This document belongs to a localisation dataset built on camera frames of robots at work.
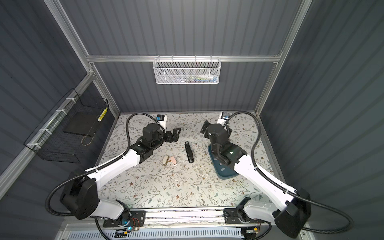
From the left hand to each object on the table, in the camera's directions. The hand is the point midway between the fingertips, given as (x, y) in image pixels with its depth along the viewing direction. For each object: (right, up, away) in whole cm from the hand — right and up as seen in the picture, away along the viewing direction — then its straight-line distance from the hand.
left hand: (172, 127), depth 82 cm
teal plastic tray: (+30, -26, +6) cm, 40 cm away
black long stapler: (+9, -16, +10) cm, 21 cm away
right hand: (+23, +2, -9) cm, 25 cm away
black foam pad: (-45, +2, -5) cm, 45 cm away
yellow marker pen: (-39, +7, 0) cm, 40 cm away
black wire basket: (-51, -3, -9) cm, 52 cm away
